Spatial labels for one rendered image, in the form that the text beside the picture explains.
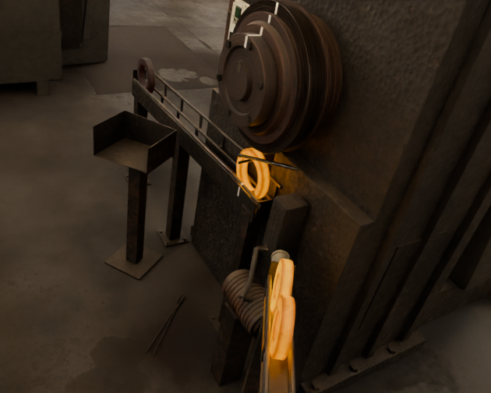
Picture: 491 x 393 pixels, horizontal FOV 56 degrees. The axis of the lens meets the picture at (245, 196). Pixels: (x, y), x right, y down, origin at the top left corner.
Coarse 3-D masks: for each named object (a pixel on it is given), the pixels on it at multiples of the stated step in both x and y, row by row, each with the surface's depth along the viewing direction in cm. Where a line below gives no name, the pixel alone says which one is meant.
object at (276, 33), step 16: (256, 16) 140; (272, 16) 133; (240, 32) 146; (256, 32) 138; (272, 32) 133; (288, 32) 130; (272, 48) 133; (288, 48) 129; (288, 64) 130; (288, 80) 131; (288, 96) 133; (272, 112) 138; (288, 112) 134; (256, 128) 147; (272, 128) 141; (288, 128) 138
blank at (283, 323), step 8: (280, 296) 119; (288, 296) 117; (280, 304) 117; (288, 304) 113; (280, 312) 114; (288, 312) 111; (280, 320) 112; (288, 320) 110; (272, 328) 123; (280, 328) 110; (288, 328) 110; (272, 336) 120; (280, 336) 109; (288, 336) 109; (272, 344) 117; (280, 344) 110; (288, 344) 110; (272, 352) 114; (280, 352) 111
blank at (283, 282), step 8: (280, 264) 131; (288, 264) 127; (280, 272) 128; (288, 272) 125; (280, 280) 125; (288, 280) 124; (280, 288) 123; (288, 288) 123; (272, 296) 135; (272, 304) 132; (272, 312) 129
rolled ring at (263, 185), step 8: (240, 152) 171; (248, 152) 166; (256, 152) 163; (240, 160) 171; (240, 168) 173; (256, 168) 162; (264, 168) 160; (240, 176) 173; (264, 176) 160; (248, 184) 173; (264, 184) 161; (256, 192) 165; (264, 192) 164
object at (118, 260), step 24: (120, 120) 199; (144, 120) 197; (96, 144) 190; (120, 144) 201; (144, 144) 203; (168, 144) 191; (144, 168) 186; (144, 192) 205; (144, 216) 214; (120, 264) 223; (144, 264) 226
